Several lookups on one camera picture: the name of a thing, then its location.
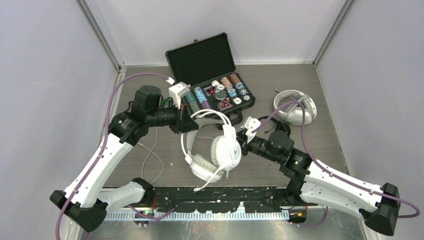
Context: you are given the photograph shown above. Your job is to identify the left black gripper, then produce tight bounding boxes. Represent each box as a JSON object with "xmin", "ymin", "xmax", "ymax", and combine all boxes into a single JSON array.
[{"xmin": 146, "ymin": 98, "xmax": 199, "ymax": 134}]

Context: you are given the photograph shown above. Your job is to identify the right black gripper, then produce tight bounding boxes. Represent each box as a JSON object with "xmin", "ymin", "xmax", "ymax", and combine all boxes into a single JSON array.
[{"xmin": 224, "ymin": 128, "xmax": 282, "ymax": 163}]

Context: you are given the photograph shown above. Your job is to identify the black on-ear headphones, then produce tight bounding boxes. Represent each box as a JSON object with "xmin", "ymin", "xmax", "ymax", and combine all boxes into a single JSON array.
[{"xmin": 265, "ymin": 117, "xmax": 291, "ymax": 136}]

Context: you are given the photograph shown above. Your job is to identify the large white gaming headphones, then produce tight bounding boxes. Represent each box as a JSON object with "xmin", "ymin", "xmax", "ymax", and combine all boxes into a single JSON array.
[{"xmin": 272, "ymin": 89, "xmax": 318, "ymax": 126}]

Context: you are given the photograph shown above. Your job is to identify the small white headphones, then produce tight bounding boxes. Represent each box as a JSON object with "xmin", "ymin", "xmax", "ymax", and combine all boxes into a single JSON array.
[{"xmin": 180, "ymin": 109, "xmax": 242, "ymax": 192}]

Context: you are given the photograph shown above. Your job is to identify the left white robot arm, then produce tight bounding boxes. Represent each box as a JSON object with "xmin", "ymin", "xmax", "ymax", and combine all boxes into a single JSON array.
[{"xmin": 50, "ymin": 83, "xmax": 199, "ymax": 233}]

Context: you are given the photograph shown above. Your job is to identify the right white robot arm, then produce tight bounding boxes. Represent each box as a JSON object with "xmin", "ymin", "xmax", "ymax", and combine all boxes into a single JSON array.
[{"xmin": 236, "ymin": 130, "xmax": 401, "ymax": 236}]

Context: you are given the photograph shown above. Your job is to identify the red triangle card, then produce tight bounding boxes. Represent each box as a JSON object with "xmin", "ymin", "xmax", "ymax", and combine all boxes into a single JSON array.
[
  {"xmin": 203, "ymin": 85, "xmax": 216, "ymax": 97},
  {"xmin": 218, "ymin": 100, "xmax": 233, "ymax": 111}
]

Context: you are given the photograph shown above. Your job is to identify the black poker chip case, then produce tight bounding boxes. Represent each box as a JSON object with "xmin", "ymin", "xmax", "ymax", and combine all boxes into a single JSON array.
[{"xmin": 165, "ymin": 32, "xmax": 256, "ymax": 125}]

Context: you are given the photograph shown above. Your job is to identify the round silver dealer button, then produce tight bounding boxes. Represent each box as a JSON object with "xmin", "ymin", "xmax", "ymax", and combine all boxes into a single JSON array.
[{"xmin": 214, "ymin": 90, "xmax": 227, "ymax": 101}]

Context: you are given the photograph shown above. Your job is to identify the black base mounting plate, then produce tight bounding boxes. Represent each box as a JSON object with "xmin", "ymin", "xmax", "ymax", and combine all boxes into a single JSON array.
[{"xmin": 121, "ymin": 186, "xmax": 319, "ymax": 215}]

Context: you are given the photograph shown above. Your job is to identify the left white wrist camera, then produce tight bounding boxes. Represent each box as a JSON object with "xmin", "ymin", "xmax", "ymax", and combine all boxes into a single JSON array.
[{"xmin": 166, "ymin": 77, "xmax": 190, "ymax": 109}]

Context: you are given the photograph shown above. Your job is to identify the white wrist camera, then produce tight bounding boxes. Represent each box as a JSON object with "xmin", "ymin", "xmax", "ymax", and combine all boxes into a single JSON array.
[
  {"xmin": 166, "ymin": 77, "xmax": 190, "ymax": 109},
  {"xmin": 240, "ymin": 116, "xmax": 261, "ymax": 134}
]

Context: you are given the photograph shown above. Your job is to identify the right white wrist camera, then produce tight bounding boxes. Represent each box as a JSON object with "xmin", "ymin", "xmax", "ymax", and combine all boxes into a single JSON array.
[{"xmin": 240, "ymin": 116, "xmax": 261, "ymax": 134}]

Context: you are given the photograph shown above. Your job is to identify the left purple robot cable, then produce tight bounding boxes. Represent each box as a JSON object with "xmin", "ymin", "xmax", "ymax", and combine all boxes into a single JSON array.
[{"xmin": 54, "ymin": 72, "xmax": 176, "ymax": 240}]

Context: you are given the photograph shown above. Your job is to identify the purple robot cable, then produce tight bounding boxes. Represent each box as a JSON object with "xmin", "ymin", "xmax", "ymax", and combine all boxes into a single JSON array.
[
  {"xmin": 54, "ymin": 72, "xmax": 176, "ymax": 240},
  {"xmin": 253, "ymin": 100, "xmax": 421, "ymax": 228}
]

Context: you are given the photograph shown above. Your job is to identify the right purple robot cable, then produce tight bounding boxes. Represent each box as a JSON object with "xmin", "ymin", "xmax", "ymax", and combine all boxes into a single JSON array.
[{"xmin": 253, "ymin": 100, "xmax": 421, "ymax": 228}]

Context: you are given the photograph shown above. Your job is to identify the white aluminium rail strip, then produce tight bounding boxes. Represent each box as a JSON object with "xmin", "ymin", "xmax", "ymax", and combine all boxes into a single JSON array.
[{"xmin": 105, "ymin": 210, "xmax": 290, "ymax": 222}]

